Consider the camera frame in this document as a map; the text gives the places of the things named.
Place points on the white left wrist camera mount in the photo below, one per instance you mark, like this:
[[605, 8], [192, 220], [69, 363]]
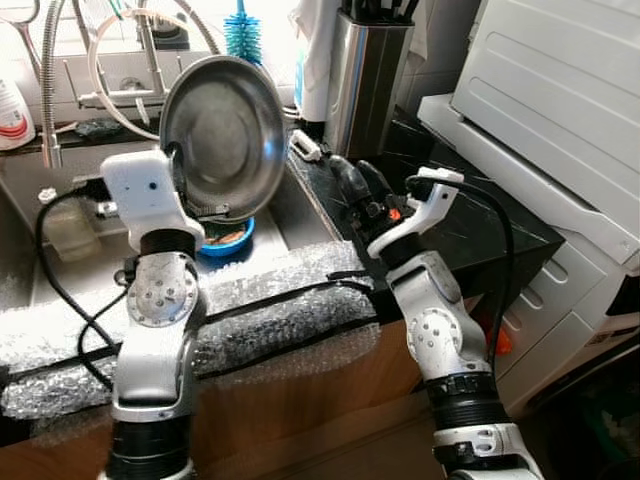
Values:
[[145, 195]]

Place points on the stainless steel knife block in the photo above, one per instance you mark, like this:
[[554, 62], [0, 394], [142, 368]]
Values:
[[365, 90]]

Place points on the stainless steel plate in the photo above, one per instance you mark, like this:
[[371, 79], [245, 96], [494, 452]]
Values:
[[225, 135]]

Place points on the dark scouring sponge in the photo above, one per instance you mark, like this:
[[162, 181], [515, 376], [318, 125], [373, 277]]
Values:
[[100, 130]]

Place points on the blue bottle brush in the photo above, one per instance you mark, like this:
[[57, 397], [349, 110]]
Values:
[[242, 35]]

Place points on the stainless steel sink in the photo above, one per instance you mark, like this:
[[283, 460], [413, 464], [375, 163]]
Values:
[[290, 210]]

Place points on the black ridged holder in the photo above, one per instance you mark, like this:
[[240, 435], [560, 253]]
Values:
[[170, 38]]

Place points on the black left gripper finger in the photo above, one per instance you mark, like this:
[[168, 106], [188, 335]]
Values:
[[176, 175]]

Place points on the white detergent bottle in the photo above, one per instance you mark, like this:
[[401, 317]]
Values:
[[12, 115]]

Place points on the wooden cabinet front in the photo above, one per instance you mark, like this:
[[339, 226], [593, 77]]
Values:
[[300, 410]]

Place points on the white looped water tube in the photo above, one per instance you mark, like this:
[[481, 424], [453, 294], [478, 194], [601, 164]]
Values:
[[100, 100]]

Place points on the blue plastic bowl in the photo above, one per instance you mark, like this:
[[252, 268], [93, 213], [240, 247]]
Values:
[[235, 240]]

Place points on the bubble wrap strip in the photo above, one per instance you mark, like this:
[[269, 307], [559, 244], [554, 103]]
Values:
[[270, 300]]

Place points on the white bottle blue label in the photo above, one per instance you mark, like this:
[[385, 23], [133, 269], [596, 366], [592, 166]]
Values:
[[308, 90]]

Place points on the steel tap with crossbar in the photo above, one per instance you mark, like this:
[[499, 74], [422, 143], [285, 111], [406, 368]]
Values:
[[130, 95]]

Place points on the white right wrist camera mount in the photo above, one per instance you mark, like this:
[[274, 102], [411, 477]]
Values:
[[420, 215]]

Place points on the white hanging cloth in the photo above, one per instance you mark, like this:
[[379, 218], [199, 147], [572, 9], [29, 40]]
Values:
[[315, 25]]

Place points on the small orange object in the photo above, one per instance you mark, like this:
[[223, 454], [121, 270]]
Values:
[[502, 340]]

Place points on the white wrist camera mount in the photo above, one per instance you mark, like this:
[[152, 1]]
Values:
[[145, 195], [420, 215]]

